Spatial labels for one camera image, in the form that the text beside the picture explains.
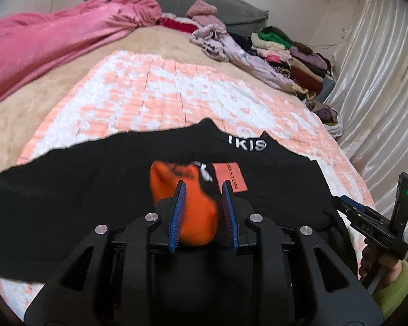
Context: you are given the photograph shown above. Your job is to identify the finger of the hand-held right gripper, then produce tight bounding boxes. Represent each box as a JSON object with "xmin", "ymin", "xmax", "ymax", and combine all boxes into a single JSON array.
[{"xmin": 331, "ymin": 195, "xmax": 373, "ymax": 225}]

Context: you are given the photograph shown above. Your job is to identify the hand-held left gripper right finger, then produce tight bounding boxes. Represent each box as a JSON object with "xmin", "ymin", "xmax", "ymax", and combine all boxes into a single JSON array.
[{"xmin": 221, "ymin": 181, "xmax": 385, "ymax": 326}]

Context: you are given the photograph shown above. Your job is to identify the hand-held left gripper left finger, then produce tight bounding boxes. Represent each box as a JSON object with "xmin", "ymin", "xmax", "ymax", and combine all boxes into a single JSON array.
[{"xmin": 24, "ymin": 180, "xmax": 187, "ymax": 326}]

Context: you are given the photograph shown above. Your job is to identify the black shirt with orange print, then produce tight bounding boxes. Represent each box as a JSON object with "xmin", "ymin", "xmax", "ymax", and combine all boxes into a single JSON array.
[{"xmin": 0, "ymin": 118, "xmax": 358, "ymax": 326}]

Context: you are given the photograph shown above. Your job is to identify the white bag of clothes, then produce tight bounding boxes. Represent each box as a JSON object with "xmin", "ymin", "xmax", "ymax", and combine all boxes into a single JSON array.
[{"xmin": 308, "ymin": 99, "xmax": 343, "ymax": 138}]

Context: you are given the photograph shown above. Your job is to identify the pile of folded clothes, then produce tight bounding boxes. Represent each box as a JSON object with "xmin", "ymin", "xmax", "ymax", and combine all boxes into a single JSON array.
[{"xmin": 229, "ymin": 25, "xmax": 336, "ymax": 102}]

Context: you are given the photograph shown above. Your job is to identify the person's right hand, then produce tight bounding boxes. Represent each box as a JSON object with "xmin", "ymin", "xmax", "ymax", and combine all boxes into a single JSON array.
[{"xmin": 358, "ymin": 244, "xmax": 402, "ymax": 280}]

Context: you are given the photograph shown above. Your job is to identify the orange and white quilt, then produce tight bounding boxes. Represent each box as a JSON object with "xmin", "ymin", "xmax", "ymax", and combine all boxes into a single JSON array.
[{"xmin": 0, "ymin": 50, "xmax": 375, "ymax": 316}]

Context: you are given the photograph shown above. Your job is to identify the white satin curtain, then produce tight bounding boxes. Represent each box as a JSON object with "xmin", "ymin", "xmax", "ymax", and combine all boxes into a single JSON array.
[{"xmin": 321, "ymin": 0, "xmax": 408, "ymax": 245}]

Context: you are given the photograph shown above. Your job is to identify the lilac crumpled garment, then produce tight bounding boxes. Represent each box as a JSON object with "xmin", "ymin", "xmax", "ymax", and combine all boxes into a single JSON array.
[{"xmin": 190, "ymin": 24, "xmax": 298, "ymax": 92}]

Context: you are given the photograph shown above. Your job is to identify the beige bedsheet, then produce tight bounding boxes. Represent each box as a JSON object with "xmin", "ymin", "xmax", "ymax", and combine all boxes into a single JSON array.
[{"xmin": 0, "ymin": 25, "xmax": 308, "ymax": 172}]

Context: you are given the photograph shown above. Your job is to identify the red cloth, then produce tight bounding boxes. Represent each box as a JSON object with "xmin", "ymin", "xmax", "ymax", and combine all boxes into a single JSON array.
[{"xmin": 160, "ymin": 18, "xmax": 199, "ymax": 34}]

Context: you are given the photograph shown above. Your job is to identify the pink fluffy garment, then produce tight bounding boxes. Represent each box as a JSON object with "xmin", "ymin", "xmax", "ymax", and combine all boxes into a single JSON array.
[{"xmin": 185, "ymin": 0, "xmax": 227, "ymax": 28}]

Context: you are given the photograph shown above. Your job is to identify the pink satin blanket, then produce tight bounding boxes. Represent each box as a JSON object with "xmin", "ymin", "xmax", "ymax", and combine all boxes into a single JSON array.
[{"xmin": 0, "ymin": 0, "xmax": 162, "ymax": 110}]

